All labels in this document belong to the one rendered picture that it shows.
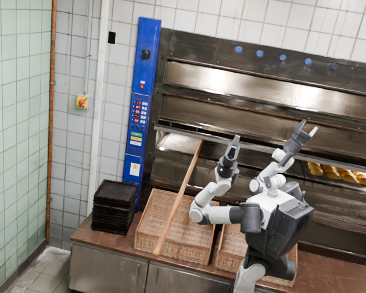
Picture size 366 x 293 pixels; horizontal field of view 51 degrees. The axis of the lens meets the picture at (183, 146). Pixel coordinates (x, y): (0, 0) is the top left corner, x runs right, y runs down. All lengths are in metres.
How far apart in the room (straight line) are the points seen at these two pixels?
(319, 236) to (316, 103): 1.07
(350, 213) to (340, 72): 1.07
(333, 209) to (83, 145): 2.04
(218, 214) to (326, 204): 1.34
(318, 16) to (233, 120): 0.90
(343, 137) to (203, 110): 1.03
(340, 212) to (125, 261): 1.66
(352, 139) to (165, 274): 1.66
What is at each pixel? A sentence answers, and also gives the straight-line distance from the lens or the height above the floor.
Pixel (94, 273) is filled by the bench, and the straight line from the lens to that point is 3.09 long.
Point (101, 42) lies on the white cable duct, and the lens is 2.98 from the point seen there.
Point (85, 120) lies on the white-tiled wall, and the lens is 3.17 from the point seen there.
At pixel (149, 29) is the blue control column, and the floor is 2.07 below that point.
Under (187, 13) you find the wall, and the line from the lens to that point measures 2.81.
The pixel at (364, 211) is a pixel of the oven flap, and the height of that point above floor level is 1.03.
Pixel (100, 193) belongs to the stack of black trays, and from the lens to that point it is 2.95.
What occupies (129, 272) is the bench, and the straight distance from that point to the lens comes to 2.97.
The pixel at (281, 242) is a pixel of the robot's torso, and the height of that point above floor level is 1.23.
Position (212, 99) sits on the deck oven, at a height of 1.66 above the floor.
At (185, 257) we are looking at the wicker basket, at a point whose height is 0.61.
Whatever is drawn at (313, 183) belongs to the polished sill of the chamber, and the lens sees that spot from 3.06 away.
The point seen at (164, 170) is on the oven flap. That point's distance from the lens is 3.09.
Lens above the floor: 2.29
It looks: 21 degrees down
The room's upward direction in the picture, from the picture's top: 9 degrees clockwise
